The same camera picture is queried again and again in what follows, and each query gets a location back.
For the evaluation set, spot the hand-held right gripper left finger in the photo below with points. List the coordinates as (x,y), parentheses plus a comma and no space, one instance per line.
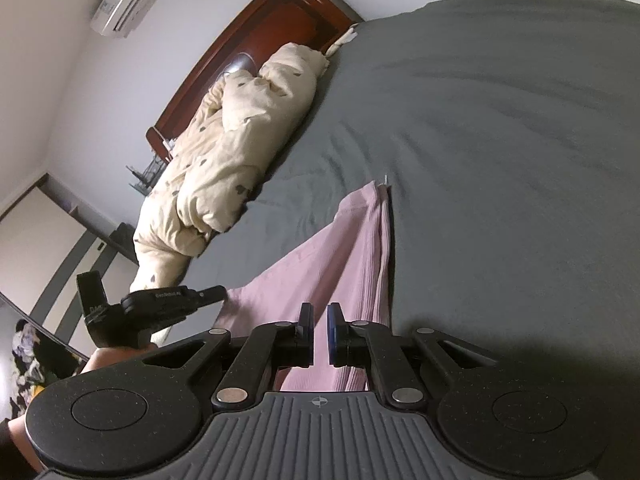
(305,331)

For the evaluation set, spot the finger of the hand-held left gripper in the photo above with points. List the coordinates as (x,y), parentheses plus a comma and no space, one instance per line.
(210,295)

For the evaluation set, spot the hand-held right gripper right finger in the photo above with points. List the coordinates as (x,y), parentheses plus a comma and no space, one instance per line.
(333,332)

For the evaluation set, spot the pink ribbed garment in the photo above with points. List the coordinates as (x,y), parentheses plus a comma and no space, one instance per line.
(340,270)

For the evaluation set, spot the black bin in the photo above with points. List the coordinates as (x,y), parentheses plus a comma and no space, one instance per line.
(122,242)

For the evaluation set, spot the white grey-striped wardrobe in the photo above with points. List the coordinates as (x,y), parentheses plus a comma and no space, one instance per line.
(55,240)

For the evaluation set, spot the open cluttered wardrobe shelf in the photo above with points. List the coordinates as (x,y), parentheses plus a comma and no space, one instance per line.
(35,365)

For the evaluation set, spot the beige heart-print duvet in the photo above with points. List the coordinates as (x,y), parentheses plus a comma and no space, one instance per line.
(235,135)

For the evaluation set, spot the grey bed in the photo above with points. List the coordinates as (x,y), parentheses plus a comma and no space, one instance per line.
(500,150)

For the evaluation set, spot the dark wooden headboard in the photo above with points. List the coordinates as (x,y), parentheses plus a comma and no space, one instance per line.
(260,25)

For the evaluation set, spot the beige pillow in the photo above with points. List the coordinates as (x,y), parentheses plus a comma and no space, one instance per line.
(342,40)

